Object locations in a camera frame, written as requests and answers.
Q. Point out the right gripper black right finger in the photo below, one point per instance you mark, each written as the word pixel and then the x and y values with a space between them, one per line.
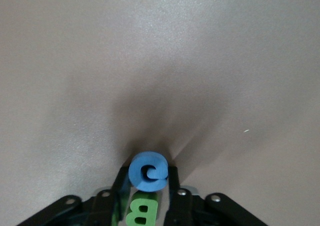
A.
pixel 195 211

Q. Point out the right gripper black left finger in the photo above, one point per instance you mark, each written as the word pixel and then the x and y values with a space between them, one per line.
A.
pixel 100 208

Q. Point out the green foam letter B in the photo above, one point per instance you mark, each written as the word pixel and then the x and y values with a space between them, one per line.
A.
pixel 147 199

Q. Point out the blue foam letter G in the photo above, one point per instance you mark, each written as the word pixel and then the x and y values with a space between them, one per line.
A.
pixel 136 176

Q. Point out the brown table cover sheet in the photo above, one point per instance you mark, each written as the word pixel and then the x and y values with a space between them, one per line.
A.
pixel 150 48

